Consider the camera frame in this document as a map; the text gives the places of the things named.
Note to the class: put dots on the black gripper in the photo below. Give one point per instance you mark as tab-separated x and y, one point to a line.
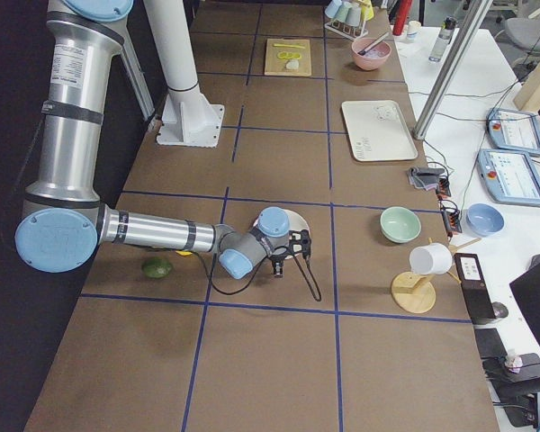
276	259

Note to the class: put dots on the white round plate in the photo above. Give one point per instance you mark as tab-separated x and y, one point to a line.
299	222

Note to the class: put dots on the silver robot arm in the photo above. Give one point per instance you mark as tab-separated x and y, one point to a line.
63	218

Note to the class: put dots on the white bear tray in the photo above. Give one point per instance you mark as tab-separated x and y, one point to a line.
377	131

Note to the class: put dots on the whole yellow lemon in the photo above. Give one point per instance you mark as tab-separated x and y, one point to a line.
184	253

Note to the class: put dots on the green bowl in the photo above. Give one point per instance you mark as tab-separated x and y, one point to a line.
400	225

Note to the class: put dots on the wooden mug stand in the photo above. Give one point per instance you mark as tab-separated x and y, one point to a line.
414	292

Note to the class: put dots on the white mug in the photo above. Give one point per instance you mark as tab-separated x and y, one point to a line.
433	259

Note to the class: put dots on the grey folded cloth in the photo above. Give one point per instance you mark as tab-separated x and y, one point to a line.
426	178

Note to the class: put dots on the black power strip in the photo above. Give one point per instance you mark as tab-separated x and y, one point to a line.
449	210

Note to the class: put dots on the black box with label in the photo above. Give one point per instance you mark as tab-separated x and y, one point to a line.
477	300

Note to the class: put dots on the bamboo cutting board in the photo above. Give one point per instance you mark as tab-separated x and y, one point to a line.
297	64

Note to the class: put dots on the blue bowl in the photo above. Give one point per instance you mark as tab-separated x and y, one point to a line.
484	220

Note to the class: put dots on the yellow plastic knife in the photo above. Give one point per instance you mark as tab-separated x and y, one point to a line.
289	45

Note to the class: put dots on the pink bowl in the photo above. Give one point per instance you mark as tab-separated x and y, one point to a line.
369	64

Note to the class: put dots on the steel muddler black tip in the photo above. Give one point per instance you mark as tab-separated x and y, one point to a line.
373	44

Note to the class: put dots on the clear ice cubes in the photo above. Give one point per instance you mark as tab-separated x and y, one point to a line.
376	53

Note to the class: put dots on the teach pendant near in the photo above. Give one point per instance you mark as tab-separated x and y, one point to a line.
509	176

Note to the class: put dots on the teach pendant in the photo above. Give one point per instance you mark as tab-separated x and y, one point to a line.
509	176
514	130

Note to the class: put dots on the white paper cup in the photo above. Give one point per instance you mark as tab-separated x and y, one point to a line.
413	30

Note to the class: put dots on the teach pendant far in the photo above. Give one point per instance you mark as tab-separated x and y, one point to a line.
514	130

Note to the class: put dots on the red cylinder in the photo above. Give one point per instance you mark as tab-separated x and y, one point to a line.
402	13

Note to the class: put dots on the water bottle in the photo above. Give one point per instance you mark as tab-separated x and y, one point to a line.
443	39

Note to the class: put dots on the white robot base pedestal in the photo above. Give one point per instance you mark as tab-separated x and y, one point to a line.
188	118

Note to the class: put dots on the white wire cup rack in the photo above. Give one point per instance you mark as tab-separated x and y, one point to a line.
349	18

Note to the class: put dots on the aluminium frame post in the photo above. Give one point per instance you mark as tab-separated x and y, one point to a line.
471	24

